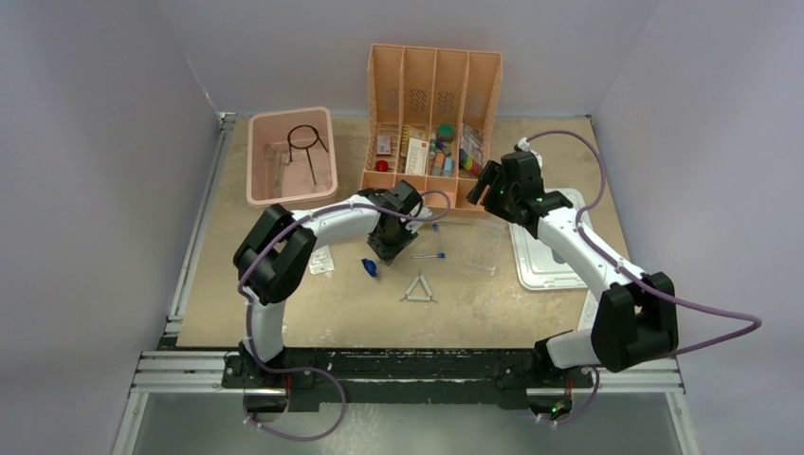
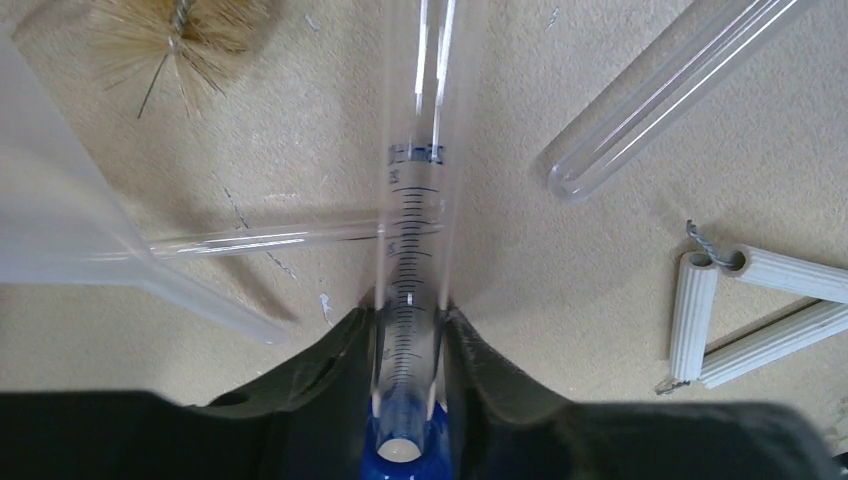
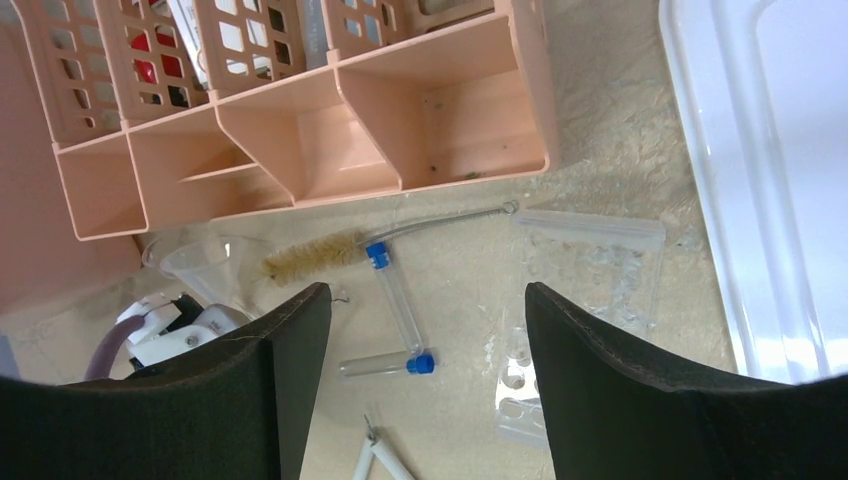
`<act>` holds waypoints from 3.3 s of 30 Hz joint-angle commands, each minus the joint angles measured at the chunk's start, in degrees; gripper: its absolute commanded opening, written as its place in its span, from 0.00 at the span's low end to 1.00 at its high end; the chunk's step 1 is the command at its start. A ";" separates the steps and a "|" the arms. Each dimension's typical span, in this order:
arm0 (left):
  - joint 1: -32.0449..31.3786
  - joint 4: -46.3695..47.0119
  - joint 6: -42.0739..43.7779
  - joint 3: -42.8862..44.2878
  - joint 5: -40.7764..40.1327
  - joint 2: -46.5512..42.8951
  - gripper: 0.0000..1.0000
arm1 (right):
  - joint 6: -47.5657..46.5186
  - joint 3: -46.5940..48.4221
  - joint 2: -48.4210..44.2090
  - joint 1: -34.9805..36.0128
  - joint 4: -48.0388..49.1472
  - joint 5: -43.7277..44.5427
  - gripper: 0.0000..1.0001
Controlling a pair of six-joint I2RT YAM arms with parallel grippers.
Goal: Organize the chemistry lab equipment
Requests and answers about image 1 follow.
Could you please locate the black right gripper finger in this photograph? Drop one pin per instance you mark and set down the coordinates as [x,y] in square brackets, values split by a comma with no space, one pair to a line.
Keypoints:
[490,199]
[490,172]

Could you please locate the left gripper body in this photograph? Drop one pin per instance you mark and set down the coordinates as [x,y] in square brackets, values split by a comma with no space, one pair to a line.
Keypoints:
[387,245]

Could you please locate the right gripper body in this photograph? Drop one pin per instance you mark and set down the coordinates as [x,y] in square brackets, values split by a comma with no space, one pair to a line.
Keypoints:
[503,206]

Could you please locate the small glass beaker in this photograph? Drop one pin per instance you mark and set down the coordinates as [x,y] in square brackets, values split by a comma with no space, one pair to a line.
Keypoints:
[277,151]

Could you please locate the metal crucible tongs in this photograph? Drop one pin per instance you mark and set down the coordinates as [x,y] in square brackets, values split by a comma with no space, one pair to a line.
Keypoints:
[275,179]

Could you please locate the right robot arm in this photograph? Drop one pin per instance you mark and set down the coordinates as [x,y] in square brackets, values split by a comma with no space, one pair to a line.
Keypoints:
[635,320]

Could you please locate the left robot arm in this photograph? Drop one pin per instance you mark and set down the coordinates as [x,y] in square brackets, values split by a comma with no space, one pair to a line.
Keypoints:
[273,258]

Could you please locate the marker pen pack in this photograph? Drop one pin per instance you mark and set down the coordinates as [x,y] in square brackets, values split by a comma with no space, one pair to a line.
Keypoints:
[471,152]

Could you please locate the upper blue-capped test tube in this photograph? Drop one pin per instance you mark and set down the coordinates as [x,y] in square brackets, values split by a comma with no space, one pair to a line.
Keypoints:
[437,233]

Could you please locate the blue-capped test tube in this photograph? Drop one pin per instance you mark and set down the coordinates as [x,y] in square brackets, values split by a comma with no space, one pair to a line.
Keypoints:
[439,255]
[437,233]

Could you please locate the lower blue-capped test tube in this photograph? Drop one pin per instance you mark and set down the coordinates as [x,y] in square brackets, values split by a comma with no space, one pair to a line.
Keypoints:
[439,255]

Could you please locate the clear test tube rack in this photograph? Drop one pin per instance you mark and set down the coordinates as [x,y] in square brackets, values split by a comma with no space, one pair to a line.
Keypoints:
[484,243]

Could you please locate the clay pipe triangle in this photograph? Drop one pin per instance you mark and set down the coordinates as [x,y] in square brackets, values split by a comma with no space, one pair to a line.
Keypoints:
[419,290]

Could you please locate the white plastic lid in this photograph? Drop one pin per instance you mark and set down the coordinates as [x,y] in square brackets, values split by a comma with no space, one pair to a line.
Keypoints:
[538,267]

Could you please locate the white paper box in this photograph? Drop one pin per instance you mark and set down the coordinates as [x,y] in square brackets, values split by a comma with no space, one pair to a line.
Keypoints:
[417,156]

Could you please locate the white plastic packet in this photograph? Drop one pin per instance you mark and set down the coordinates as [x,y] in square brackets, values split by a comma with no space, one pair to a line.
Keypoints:
[321,261]

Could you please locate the pink file organizer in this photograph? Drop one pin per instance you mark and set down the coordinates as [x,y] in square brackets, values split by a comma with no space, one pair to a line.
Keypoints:
[414,89]

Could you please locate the pink plastic bin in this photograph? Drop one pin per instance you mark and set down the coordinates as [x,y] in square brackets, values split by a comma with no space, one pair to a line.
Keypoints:
[298,189]

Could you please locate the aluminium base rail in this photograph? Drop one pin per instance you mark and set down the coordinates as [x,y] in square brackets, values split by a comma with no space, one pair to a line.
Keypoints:
[511,379]

